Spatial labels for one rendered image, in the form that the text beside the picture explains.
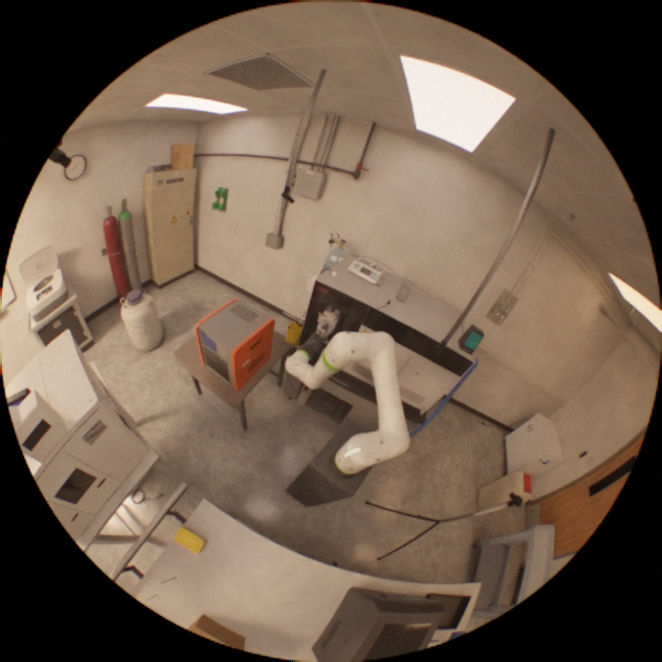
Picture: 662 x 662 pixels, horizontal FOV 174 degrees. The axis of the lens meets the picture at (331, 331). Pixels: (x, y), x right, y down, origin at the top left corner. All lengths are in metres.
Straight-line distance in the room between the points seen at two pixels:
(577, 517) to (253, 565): 3.54
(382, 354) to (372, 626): 1.17
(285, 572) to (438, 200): 2.90
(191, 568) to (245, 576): 0.25
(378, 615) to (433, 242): 2.69
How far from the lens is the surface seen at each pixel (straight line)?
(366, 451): 0.80
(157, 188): 3.63
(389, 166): 2.39
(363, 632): 1.14
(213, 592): 1.31
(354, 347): 0.79
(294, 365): 1.16
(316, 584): 1.28
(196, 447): 2.26
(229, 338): 1.36
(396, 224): 2.35
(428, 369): 1.56
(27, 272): 3.64
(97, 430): 1.03
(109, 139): 3.78
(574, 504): 3.82
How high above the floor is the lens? 2.09
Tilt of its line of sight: 39 degrees down
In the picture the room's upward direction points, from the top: 20 degrees clockwise
